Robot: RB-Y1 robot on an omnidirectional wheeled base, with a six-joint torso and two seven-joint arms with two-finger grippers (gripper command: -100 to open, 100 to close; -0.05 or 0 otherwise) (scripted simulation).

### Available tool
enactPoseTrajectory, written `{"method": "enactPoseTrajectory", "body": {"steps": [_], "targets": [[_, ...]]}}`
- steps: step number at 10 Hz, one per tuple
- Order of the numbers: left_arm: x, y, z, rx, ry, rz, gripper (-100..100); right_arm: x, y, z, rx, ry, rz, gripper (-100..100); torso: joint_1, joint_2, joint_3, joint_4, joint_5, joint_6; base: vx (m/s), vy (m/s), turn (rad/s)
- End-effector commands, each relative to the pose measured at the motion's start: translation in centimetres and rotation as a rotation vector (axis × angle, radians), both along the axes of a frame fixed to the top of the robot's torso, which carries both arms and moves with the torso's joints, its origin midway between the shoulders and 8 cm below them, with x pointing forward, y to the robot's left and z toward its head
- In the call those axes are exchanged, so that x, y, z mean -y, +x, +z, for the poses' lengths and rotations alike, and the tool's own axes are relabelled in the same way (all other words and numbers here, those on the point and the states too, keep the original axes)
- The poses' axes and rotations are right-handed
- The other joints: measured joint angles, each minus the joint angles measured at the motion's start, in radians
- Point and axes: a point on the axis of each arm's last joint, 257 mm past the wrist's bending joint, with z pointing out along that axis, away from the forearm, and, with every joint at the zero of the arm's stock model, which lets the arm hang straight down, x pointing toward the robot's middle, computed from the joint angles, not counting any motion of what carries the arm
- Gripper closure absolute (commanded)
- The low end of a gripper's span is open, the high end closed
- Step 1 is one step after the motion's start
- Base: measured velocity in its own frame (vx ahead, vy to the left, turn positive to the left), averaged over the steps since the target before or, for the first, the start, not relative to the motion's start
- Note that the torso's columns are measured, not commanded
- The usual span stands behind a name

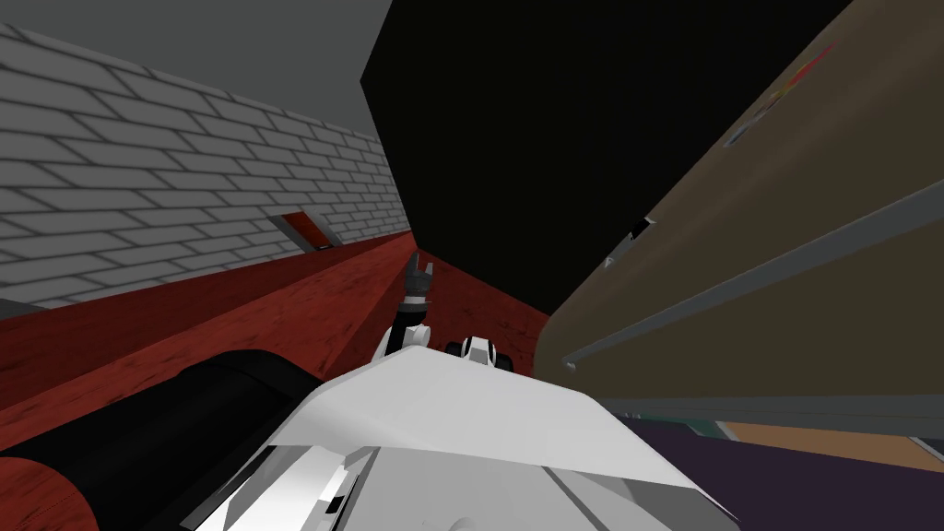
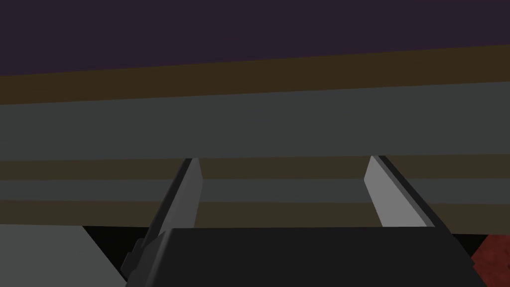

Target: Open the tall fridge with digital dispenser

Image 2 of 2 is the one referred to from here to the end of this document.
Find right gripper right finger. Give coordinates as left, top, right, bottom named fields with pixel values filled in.
left=363, top=155, right=448, bottom=229

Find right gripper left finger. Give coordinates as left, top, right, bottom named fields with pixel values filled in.
left=148, top=157, right=204, bottom=240

